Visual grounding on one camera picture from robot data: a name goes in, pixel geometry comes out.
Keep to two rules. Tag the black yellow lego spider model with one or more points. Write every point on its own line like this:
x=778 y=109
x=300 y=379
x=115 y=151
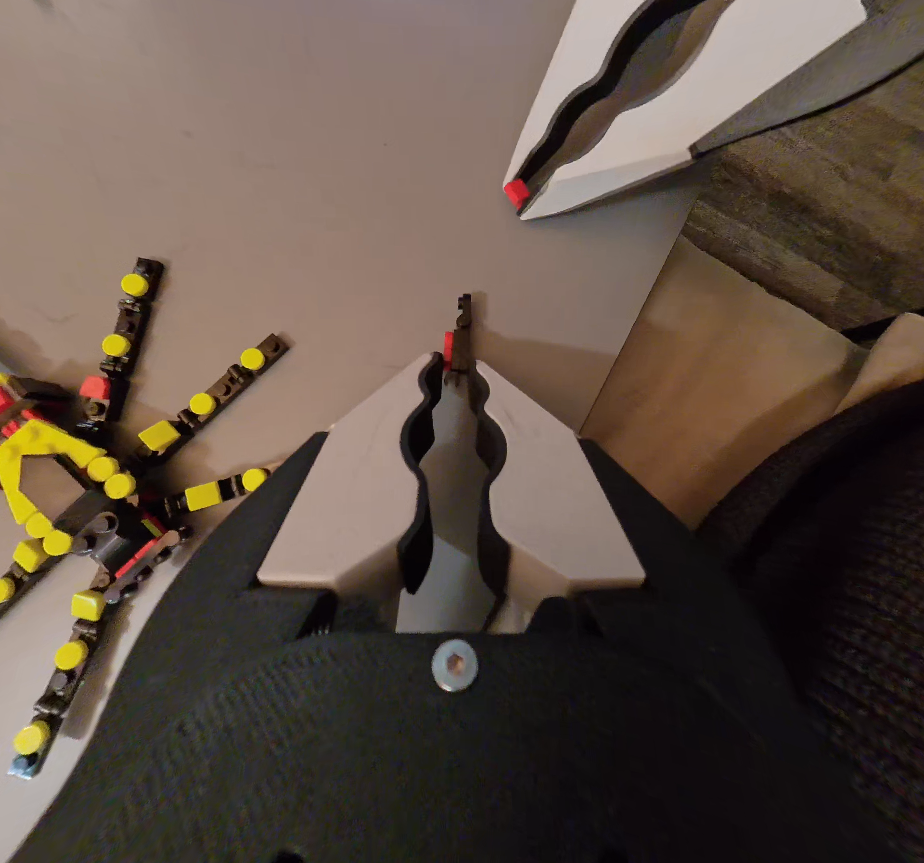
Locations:
x=43 y=444

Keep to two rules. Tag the person's black knit sweater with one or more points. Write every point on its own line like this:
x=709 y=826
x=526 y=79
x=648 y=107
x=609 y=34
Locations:
x=852 y=552

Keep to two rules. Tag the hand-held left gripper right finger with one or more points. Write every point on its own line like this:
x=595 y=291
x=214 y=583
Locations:
x=556 y=509

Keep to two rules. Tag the small red lego piece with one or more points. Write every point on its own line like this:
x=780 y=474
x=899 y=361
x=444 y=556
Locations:
x=516 y=193

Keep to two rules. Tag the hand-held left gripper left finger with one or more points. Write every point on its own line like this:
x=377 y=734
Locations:
x=346 y=502

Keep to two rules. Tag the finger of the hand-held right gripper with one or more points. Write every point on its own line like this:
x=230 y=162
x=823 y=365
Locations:
x=765 y=54
x=599 y=33

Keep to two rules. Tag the beige wooden panel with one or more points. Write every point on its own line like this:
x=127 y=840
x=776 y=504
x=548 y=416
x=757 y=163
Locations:
x=722 y=372
x=891 y=365

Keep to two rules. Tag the black red lego leg piece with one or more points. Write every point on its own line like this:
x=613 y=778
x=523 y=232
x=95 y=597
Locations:
x=465 y=314

